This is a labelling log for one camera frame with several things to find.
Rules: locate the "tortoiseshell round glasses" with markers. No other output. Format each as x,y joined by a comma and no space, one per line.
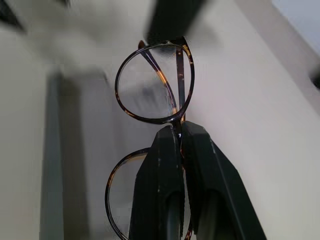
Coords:
180,75

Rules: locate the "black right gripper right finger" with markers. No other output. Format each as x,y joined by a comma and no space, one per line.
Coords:
215,190

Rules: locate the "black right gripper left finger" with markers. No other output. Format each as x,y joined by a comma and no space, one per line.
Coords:
157,180

